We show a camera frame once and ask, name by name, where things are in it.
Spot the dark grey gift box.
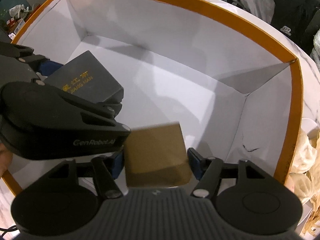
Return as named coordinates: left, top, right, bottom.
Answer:
left=44, top=50, right=124, bottom=103

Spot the brown cardboard box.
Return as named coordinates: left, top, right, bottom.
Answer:
left=124, top=122, right=191, bottom=187

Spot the person left hand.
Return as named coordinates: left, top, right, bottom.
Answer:
left=0, top=143, right=13, bottom=178

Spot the orange storage box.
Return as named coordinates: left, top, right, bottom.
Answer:
left=0, top=0, right=304, bottom=197

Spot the white bowl with buns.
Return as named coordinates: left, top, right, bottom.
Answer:
left=285, top=118, right=319, bottom=233

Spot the black jacket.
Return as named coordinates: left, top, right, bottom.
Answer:
left=271, top=0, right=319, bottom=55

